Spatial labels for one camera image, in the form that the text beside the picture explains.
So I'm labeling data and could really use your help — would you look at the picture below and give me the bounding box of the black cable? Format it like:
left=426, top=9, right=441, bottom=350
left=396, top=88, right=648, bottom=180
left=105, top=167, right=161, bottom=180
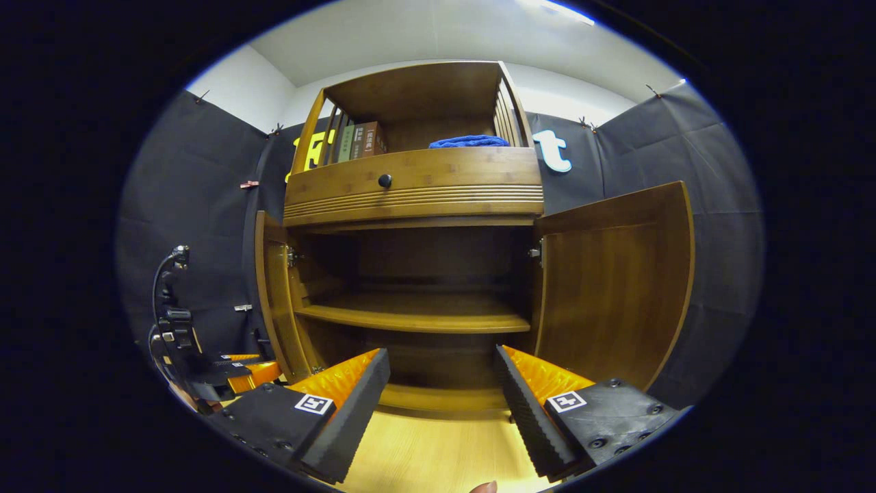
left=151, top=244, right=191, bottom=323

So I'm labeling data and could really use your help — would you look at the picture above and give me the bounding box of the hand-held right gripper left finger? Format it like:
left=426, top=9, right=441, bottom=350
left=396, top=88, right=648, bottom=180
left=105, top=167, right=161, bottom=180
left=203, top=348, right=391, bottom=484

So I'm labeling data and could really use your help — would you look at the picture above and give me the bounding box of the wooden cabinet drawer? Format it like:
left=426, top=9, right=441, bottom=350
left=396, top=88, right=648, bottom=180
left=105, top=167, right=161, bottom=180
left=283, top=147, right=545, bottom=228

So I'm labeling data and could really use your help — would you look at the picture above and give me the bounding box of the wooden cabinet door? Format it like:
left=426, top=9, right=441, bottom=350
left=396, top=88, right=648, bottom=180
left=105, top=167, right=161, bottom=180
left=255, top=210, right=322, bottom=384
left=534, top=181, right=696, bottom=392

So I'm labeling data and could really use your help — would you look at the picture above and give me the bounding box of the wooden double-door shoe cabinet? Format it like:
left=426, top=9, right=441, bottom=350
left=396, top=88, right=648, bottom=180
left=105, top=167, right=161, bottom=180
left=282, top=60, right=546, bottom=420

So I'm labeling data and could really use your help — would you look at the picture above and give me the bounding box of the reddish brown book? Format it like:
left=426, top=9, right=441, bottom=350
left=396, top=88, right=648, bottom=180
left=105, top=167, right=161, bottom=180
left=363, top=121, right=388, bottom=158

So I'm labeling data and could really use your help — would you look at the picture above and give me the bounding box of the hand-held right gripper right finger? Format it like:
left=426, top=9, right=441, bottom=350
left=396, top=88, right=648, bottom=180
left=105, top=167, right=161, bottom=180
left=494, top=344, right=688, bottom=482

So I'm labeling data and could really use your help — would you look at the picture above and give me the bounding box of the blue towel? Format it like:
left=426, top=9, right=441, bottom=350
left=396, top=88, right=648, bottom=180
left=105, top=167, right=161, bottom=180
left=428, top=135, right=511, bottom=149

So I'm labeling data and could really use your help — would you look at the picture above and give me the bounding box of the wooden inner shelf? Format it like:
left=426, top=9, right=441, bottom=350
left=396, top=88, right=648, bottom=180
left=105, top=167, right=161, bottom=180
left=294, top=293, right=532, bottom=334

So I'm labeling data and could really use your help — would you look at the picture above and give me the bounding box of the black backdrop cloth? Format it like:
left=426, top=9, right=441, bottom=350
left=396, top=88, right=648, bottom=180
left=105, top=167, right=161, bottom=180
left=115, top=81, right=765, bottom=412

